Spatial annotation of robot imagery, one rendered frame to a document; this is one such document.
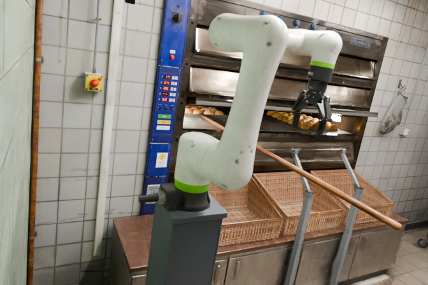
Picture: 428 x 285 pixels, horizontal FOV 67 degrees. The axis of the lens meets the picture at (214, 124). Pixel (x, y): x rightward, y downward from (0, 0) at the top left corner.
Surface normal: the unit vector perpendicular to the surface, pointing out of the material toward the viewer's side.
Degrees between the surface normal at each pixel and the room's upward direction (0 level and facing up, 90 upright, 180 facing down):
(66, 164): 90
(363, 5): 90
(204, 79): 70
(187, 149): 87
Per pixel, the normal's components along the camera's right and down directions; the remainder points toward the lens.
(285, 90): 0.47, -0.09
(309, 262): 0.47, 0.23
